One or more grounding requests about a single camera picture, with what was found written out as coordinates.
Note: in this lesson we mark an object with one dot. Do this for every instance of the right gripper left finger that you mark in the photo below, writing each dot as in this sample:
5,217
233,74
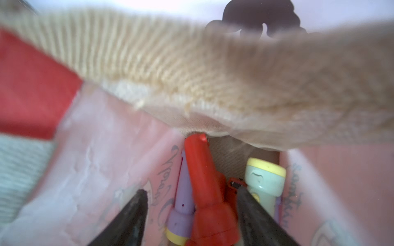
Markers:
127,228

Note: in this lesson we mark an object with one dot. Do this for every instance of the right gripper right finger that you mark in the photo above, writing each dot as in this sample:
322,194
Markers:
257,226

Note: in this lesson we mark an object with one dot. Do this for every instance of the red flashlight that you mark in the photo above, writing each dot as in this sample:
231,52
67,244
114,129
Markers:
215,222
229,188

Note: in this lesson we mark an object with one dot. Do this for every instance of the light green flashlight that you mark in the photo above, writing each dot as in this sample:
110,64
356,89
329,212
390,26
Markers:
265,182

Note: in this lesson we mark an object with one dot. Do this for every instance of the purple flashlight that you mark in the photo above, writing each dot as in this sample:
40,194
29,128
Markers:
181,217

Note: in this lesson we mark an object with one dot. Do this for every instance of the brown jute tote bag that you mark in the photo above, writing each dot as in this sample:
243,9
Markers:
96,104

